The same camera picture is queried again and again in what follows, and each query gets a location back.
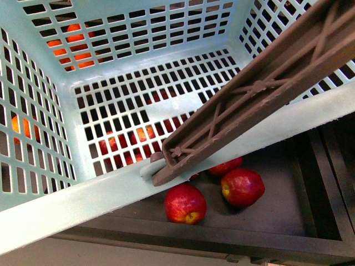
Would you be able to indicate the light blue plastic basket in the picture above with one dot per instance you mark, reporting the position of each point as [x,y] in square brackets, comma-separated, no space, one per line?
[89,89]

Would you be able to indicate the brown basket handle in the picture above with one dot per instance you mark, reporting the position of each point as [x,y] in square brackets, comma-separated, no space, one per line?
[312,48]

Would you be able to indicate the red apple back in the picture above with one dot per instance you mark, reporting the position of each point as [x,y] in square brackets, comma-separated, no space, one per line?
[223,168]

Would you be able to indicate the red apple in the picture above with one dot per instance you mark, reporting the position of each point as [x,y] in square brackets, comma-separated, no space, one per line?
[185,204]
[242,187]
[223,168]

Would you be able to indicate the red apple front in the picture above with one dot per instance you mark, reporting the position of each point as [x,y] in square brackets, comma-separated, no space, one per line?
[185,204]

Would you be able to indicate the red apple middle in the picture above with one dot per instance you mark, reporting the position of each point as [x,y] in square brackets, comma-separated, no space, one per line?
[242,187]

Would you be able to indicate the lower left black tray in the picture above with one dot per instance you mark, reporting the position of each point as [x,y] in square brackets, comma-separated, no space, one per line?
[306,215]

